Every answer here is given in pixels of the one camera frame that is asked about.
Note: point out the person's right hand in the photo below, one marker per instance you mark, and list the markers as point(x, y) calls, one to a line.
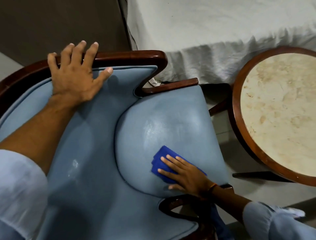
point(191, 176)

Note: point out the person's left hand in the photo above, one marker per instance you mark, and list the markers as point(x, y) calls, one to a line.
point(72, 79)

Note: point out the person's left thumb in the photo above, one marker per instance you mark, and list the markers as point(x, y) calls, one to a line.
point(103, 76)

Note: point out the person's right middle finger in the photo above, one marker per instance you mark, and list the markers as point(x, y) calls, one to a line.
point(170, 164)

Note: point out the person's left little finger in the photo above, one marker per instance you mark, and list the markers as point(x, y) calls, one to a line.
point(53, 63)

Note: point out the person's right little finger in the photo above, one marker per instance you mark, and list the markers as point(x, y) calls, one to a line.
point(183, 160)

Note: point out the person's right thumb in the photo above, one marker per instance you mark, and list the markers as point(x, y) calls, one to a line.
point(177, 187)

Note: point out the person's left middle finger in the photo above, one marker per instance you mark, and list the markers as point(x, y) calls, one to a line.
point(79, 53)

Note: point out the blue microfibre cleaning cloth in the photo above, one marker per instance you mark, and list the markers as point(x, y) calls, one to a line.
point(160, 160)

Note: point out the blue upholstered wooden armchair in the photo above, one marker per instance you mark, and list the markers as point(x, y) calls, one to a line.
point(98, 138)

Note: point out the person's right forearm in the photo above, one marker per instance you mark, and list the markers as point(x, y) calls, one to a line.
point(229, 202)

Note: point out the person's left forearm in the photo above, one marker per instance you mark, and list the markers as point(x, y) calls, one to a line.
point(37, 133)

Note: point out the orange wrist thread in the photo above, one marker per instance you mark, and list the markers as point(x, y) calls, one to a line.
point(212, 188)

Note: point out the dark blue trousers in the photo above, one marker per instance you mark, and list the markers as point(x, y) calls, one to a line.
point(222, 228)

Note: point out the person's right shirt sleeve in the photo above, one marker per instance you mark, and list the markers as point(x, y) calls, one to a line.
point(274, 225)

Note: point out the person's shirt sleeve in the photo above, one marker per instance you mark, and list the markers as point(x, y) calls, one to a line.
point(274, 225)
point(19, 197)

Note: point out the round marble-top wooden table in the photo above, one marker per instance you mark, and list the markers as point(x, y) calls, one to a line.
point(279, 111)

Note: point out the white bed sheet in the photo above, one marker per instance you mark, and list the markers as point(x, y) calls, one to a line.
point(209, 32)

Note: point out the person's left shirt sleeve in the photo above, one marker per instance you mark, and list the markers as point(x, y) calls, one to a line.
point(19, 197)

